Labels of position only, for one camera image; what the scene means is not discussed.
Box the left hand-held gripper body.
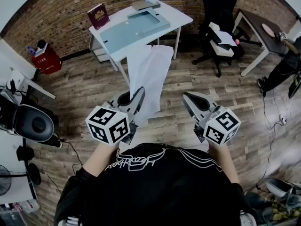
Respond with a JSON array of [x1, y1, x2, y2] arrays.
[[85, 101, 139, 147]]

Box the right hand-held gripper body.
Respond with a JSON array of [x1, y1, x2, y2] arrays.
[[193, 105, 242, 146]]

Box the light blue tray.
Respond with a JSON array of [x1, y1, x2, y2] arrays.
[[98, 9, 171, 51]]

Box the person's right forearm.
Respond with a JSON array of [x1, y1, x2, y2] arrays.
[[207, 142, 240, 185]]

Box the person's left forearm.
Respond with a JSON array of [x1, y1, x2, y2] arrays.
[[82, 141, 121, 178]]

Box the white drawer cabinet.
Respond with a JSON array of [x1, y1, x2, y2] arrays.
[[90, 35, 111, 64]]

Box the flat beige box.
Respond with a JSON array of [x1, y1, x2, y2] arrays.
[[209, 40, 235, 58]]

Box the loose white paper sheets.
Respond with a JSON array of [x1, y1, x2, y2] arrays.
[[217, 30, 238, 48]]

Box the black round stool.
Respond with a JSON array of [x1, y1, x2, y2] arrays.
[[13, 103, 60, 148]]

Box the small white box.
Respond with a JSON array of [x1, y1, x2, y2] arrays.
[[208, 22, 221, 33]]

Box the red cardboard box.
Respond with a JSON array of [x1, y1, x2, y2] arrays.
[[31, 42, 63, 75]]

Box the person's black printed t-shirt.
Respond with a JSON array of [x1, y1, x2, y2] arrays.
[[54, 142, 257, 226]]

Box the grey and white device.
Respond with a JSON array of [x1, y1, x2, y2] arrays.
[[265, 177, 294, 198]]

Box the maroon hardcover book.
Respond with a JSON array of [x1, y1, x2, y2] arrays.
[[87, 3, 111, 31]]

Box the white side desk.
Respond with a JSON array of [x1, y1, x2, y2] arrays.
[[0, 66, 56, 100]]

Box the dark desk with white legs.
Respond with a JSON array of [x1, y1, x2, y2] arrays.
[[232, 8, 290, 77]]

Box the white table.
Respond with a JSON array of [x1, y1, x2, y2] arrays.
[[88, 0, 194, 86]]

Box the round pink pad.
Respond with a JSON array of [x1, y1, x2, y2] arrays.
[[261, 23, 276, 38]]

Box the flat grey box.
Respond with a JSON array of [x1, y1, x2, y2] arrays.
[[131, 0, 161, 11]]

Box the black office chair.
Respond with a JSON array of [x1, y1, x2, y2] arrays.
[[192, 0, 251, 78]]

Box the electric fan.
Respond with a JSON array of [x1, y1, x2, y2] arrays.
[[0, 164, 12, 197]]

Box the thin black floor cable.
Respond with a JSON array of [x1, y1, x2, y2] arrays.
[[59, 139, 83, 175]]

